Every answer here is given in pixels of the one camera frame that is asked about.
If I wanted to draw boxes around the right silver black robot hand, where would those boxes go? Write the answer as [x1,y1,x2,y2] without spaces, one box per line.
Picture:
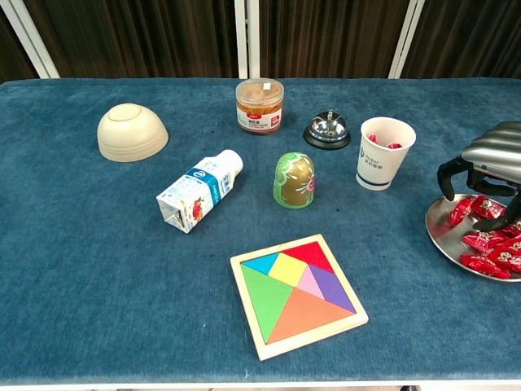
[437,121,521,232]

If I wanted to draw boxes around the silver metal plate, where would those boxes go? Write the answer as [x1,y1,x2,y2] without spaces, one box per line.
[425,195,521,282]

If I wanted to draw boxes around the white paper cup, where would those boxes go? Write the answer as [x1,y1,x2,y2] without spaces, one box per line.
[356,116,417,191]

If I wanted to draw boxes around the dark brown curtain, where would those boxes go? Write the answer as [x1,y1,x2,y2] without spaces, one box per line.
[401,0,521,79]
[259,0,411,79]
[22,0,239,79]
[0,7,41,85]

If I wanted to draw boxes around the silver service bell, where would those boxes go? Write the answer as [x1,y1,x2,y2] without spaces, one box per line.
[303,108,352,151]

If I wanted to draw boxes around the green gold nesting doll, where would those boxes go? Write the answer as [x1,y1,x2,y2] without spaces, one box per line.
[272,152,317,209]

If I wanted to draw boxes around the red tangram triangle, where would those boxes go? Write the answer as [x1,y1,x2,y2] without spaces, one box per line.
[280,241,336,275]

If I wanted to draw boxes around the purple tangram parallelogram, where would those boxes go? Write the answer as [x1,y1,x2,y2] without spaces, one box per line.
[308,264,358,314]

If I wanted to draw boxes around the pink tangram triangle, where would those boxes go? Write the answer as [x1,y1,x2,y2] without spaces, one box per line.
[293,264,326,302]

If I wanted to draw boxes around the yellow tangram square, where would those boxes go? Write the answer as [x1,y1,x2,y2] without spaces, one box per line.
[267,253,309,288]

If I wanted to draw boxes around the clear plastic snack jar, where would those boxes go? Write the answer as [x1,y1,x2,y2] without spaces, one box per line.
[234,77,285,134]

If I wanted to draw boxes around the orange tangram triangle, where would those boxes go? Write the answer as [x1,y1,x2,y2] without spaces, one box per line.
[266,287,358,345]

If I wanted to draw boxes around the cyan tangram triangle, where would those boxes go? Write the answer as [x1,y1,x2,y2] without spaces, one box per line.
[241,253,282,276]

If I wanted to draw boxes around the wooden tangram tray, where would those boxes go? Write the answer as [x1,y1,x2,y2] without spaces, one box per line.
[230,233,370,362]

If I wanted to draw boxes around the green tangram triangle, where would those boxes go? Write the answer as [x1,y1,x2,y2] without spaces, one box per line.
[240,264,296,345]

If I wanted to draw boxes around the white blue milk carton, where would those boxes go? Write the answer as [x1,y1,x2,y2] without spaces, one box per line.
[155,149,244,235]

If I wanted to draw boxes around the beige upturned bowl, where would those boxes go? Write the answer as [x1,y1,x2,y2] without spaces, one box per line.
[96,103,170,164]

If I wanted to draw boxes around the blue velvet tablecloth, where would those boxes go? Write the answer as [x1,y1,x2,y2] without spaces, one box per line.
[0,77,521,386]

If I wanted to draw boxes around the white frame post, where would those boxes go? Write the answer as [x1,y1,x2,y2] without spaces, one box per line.
[234,0,249,79]
[0,0,61,79]
[388,0,427,79]
[247,0,261,79]

